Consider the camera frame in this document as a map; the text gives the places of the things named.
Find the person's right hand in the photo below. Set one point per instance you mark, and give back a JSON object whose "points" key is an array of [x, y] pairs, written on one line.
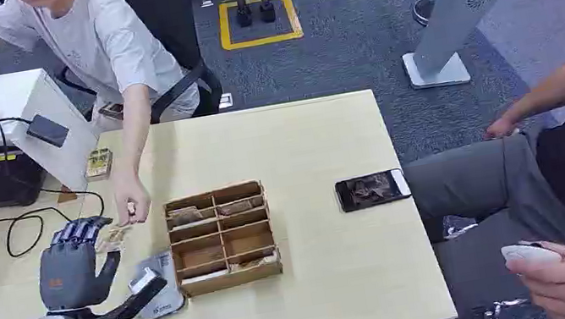
{"points": [[129, 196]]}

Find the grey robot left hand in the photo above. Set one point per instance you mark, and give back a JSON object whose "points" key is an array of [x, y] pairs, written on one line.
{"points": [[69, 274]]}

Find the white handheld remote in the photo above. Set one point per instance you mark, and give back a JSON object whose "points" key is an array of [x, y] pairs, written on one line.
{"points": [[530, 254]]}

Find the stack of printed cards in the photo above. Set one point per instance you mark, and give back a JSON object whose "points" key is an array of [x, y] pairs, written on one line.
{"points": [[99, 164]]}

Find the brown card in box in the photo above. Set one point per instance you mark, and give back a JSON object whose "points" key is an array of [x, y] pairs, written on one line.
{"points": [[185, 215], [236, 207]]}

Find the small brown wooden wedge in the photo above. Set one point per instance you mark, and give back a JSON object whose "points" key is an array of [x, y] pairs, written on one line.
{"points": [[67, 194]]}

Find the grey plastic pouch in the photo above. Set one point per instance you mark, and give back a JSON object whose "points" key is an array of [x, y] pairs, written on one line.
{"points": [[167, 290]]}

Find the wooden compartment card box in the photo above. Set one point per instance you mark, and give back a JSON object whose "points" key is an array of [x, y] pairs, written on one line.
{"points": [[222, 238]]}

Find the small black flat device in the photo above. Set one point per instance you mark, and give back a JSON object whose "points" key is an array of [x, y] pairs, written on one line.
{"points": [[47, 130]]}

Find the white card in box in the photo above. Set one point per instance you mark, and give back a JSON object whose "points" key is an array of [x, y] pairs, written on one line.
{"points": [[203, 277]]}

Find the black desktop device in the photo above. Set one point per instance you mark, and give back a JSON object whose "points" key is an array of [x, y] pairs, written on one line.
{"points": [[2, 180]]}

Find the white desk stand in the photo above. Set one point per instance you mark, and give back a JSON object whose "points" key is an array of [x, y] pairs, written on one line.
{"points": [[32, 98]]}

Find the person in pale shirt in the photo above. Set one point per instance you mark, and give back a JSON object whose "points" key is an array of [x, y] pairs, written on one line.
{"points": [[94, 46]]}

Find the black office chair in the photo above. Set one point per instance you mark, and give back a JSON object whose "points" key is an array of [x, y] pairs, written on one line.
{"points": [[170, 23]]}

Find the yellow floor tape square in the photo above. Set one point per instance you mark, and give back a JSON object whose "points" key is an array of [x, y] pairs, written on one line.
{"points": [[224, 25]]}

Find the black smartphone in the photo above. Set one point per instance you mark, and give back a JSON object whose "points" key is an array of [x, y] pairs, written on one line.
{"points": [[372, 190]]}

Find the grey standing kiosk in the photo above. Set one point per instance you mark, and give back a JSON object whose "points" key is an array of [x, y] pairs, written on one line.
{"points": [[453, 0]]}

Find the black round floor object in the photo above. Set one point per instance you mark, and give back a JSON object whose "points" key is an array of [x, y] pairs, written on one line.
{"points": [[424, 11]]}

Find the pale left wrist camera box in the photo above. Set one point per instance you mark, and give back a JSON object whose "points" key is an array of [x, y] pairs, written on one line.
{"points": [[144, 280]]}

